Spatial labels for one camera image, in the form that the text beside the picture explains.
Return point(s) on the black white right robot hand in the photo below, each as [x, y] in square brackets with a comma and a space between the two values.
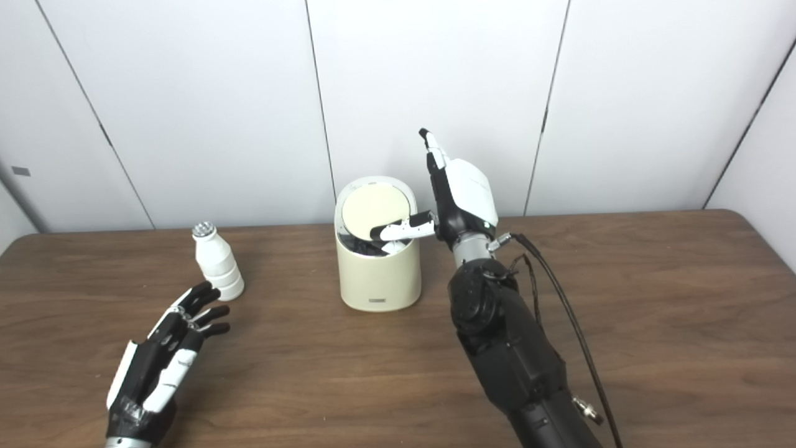
[466, 199]

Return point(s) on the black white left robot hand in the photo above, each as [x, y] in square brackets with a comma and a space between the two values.
[143, 373]

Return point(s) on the cream round bin lid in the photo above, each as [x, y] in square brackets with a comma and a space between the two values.
[373, 205]

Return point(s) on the cream-colored round bin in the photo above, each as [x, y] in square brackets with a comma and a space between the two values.
[379, 280]

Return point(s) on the small white plastic bottle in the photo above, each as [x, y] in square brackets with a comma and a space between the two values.
[219, 267]

